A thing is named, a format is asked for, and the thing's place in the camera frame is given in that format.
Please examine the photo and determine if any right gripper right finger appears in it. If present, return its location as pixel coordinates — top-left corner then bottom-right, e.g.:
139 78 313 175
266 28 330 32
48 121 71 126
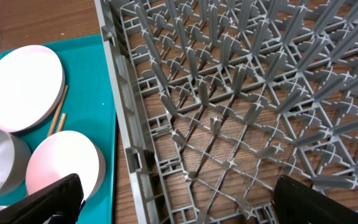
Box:
273 175 358 224

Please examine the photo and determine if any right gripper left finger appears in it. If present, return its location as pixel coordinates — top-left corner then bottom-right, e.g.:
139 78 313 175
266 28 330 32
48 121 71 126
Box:
0 173 84 224

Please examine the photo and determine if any small white plate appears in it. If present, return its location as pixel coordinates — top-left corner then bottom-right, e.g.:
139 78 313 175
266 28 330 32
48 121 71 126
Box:
25 131 106 200

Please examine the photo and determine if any grey bowl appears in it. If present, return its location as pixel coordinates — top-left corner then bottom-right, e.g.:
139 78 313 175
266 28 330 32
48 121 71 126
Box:
0 129 31 196

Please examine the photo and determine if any grey dishwasher rack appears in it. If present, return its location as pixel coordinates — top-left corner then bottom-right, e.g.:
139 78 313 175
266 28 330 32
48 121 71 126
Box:
95 0 358 223

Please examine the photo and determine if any left wooden chopstick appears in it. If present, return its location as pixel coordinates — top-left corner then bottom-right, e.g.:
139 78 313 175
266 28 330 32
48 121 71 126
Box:
47 85 68 137

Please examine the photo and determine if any wooden chopstick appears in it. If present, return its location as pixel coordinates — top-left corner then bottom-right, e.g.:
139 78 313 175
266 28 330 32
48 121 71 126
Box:
47 85 68 137
56 113 67 133

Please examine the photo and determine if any right wooden chopstick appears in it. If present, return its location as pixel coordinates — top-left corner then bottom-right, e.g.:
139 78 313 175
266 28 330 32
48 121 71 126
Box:
56 113 67 133

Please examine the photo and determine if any large white plate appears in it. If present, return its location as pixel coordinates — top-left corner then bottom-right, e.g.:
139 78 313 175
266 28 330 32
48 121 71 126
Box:
0 45 65 133

